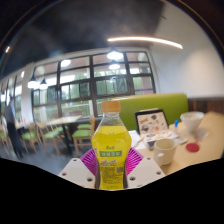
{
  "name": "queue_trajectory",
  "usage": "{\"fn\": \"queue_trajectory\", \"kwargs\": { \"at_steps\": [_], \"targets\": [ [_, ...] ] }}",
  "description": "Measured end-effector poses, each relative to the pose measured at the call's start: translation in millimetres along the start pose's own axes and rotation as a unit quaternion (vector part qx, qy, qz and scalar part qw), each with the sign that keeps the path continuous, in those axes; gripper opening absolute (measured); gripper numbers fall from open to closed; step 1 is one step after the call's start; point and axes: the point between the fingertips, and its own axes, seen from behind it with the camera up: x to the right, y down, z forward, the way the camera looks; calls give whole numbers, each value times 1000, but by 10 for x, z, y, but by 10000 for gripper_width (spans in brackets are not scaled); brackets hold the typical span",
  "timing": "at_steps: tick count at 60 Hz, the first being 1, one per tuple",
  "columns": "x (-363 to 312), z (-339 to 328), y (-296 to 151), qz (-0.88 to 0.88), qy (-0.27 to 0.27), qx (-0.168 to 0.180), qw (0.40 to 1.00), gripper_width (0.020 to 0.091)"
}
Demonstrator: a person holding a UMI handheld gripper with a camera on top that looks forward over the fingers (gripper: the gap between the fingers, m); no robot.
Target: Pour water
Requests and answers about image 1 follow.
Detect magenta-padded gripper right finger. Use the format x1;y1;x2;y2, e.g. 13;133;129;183
124;146;166;190

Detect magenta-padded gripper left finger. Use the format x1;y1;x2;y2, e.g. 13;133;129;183
58;147;99;190

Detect yellow drink bottle orange cap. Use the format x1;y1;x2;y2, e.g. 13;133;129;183
91;100;133;191

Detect cream ceramic mug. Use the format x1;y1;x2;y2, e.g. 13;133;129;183
153;137;178;167

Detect small dark flat device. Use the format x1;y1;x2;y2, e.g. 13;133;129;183
145;139;158;150

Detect white paper sheets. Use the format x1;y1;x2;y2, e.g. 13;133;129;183
128;129;148;151

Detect wooden chairs with green seats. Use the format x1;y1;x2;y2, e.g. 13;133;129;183
0;114;96;158

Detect black tablet with stickers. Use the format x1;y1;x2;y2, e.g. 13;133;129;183
134;108;170;136

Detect flat round red coaster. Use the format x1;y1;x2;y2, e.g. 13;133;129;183
185;142;201;154

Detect light wooden dining table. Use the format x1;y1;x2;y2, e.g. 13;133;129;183
44;114;83;154

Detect small blue-capped bottle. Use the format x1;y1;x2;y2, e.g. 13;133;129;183
173;119;180;134

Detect green upholstered bench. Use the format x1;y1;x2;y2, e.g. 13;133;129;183
118;93;190;132

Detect white ceramic bowl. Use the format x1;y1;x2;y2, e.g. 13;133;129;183
179;111;205;134

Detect person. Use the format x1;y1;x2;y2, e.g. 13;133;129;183
3;96;24;159

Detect black pendant ceiling lamps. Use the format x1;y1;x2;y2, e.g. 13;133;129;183
27;48;124;90

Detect long curved linear light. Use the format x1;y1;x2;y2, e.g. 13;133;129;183
107;35;184;50

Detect dark-framed window wall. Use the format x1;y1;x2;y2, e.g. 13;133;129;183
0;51;156;123

